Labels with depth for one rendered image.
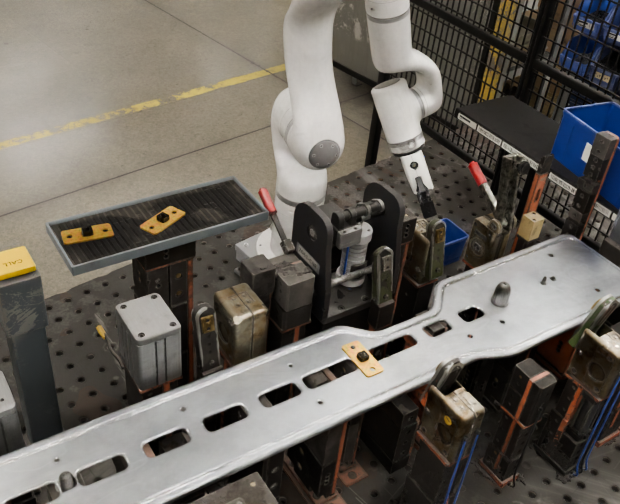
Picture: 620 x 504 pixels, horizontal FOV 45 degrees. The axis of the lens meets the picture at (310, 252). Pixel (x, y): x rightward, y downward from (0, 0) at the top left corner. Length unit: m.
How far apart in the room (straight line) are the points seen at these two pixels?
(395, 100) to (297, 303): 0.56
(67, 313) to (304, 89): 0.78
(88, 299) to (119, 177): 1.81
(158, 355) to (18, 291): 0.25
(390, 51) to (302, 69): 0.20
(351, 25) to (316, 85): 2.82
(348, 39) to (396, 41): 2.81
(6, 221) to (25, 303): 2.13
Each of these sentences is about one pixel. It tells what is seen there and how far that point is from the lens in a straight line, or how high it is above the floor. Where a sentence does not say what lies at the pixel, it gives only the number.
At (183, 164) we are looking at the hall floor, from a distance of 3.76.
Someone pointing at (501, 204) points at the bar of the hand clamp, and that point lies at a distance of 1.62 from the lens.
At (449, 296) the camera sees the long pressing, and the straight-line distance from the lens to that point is 1.52.
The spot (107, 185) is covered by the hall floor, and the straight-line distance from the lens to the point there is 3.62.
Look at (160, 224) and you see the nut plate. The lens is 1.35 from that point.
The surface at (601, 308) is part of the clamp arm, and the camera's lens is 1.45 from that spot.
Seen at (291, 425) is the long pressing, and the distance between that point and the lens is 1.24.
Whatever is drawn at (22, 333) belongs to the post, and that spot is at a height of 1.03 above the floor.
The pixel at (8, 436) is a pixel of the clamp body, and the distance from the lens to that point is 1.26.
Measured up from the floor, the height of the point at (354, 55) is 0.27.
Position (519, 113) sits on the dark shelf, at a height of 1.03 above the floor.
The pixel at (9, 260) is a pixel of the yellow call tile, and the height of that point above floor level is 1.16.
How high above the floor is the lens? 1.95
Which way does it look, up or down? 37 degrees down
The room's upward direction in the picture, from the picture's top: 6 degrees clockwise
